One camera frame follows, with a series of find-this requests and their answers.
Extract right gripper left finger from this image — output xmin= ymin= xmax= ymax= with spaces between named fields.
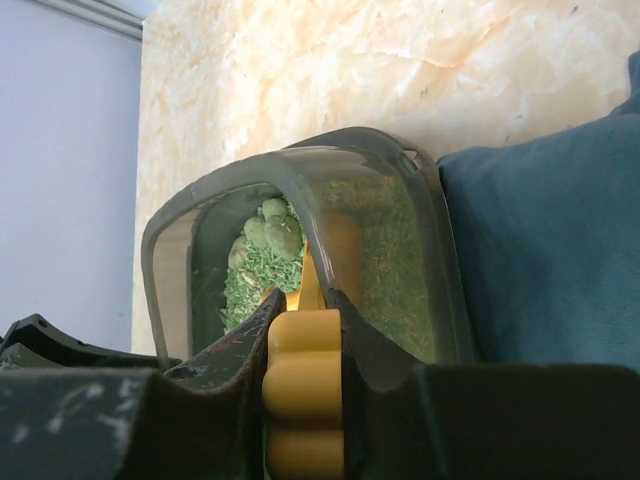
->
xmin=1 ymin=291 xmax=285 ymax=479

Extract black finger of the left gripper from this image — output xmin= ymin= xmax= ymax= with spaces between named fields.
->
xmin=1 ymin=314 xmax=180 ymax=370

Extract green litter clumps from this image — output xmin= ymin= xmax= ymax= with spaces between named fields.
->
xmin=228 ymin=198 xmax=304 ymax=268

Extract blue folded cloth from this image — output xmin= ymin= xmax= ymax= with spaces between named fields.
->
xmin=438 ymin=55 xmax=639 ymax=369

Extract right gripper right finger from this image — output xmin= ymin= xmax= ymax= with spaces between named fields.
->
xmin=329 ymin=290 xmax=639 ymax=479

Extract dark grey litter box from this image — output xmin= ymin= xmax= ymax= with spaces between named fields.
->
xmin=141 ymin=127 xmax=479 ymax=364

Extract yellow litter scoop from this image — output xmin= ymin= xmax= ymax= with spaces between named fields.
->
xmin=262 ymin=247 xmax=346 ymax=479

